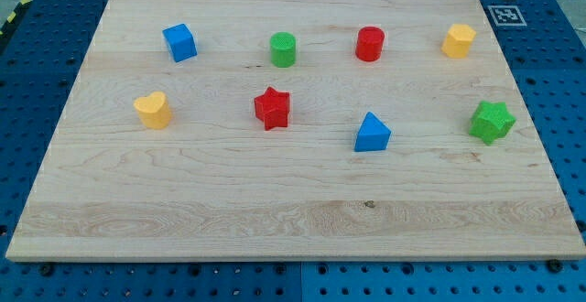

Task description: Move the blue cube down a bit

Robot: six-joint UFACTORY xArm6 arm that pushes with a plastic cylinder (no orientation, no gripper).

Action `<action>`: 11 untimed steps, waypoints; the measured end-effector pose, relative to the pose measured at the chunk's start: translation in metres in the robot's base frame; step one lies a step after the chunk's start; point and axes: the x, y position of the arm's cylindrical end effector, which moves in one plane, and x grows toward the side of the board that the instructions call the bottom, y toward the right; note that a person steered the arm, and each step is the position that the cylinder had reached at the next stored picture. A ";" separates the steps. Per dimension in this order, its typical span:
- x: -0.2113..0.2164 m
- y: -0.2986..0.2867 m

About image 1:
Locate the yellow hexagon block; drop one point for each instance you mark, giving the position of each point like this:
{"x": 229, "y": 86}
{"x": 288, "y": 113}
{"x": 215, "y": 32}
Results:
{"x": 458, "y": 41}

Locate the white fiducial marker tag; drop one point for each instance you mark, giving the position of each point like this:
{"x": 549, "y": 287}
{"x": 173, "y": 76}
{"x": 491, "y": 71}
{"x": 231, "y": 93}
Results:
{"x": 506, "y": 16}

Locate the red star block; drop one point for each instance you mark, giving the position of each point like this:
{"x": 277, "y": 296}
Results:
{"x": 272, "y": 108}

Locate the light wooden board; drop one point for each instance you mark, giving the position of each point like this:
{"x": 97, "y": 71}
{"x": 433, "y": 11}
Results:
{"x": 214, "y": 185}

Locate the blue cube block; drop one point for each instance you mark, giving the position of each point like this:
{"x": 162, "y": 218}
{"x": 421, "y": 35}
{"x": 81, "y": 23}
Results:
{"x": 181, "y": 42}

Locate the green star block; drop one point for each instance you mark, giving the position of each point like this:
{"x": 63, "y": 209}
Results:
{"x": 491, "y": 121}

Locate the yellow heart block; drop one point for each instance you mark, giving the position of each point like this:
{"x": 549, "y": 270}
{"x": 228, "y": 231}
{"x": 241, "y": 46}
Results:
{"x": 153, "y": 110}

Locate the red cylinder block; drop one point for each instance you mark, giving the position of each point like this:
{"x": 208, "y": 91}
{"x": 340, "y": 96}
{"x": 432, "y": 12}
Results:
{"x": 369, "y": 45}

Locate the blue triangle block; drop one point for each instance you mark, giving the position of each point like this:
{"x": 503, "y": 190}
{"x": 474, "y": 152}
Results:
{"x": 373, "y": 134}

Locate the green cylinder block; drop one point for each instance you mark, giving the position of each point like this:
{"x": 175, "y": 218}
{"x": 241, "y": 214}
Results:
{"x": 283, "y": 49}

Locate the yellow black hazard tape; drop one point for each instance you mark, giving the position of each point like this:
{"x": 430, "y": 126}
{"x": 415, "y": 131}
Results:
{"x": 15, "y": 17}

